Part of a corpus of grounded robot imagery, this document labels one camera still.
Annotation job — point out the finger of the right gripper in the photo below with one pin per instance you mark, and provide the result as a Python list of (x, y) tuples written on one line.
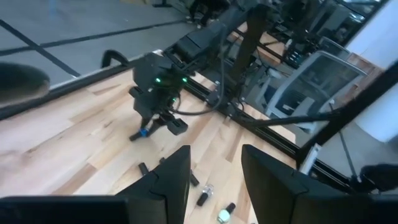
[(146, 122), (160, 119)]

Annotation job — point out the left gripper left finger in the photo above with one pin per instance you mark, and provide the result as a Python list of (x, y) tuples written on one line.
[(174, 180)]

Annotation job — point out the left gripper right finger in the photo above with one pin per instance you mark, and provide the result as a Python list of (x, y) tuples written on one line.
[(270, 186)]

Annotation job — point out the silver glitter nail polish bottle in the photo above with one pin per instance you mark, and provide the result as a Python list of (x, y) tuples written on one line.
[(203, 197)]

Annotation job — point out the mint green nail polish bottle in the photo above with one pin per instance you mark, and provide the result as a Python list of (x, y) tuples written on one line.
[(223, 215)]

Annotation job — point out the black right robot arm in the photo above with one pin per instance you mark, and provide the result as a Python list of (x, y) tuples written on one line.
[(199, 43)]

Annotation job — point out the grey office chair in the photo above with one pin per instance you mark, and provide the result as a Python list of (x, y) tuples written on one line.
[(326, 77)]

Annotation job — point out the black curved frame hook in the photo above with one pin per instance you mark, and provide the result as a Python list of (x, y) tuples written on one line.
[(107, 56)]

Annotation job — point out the black metal table frame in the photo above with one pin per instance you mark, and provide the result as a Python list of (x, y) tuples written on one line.
[(62, 88)]

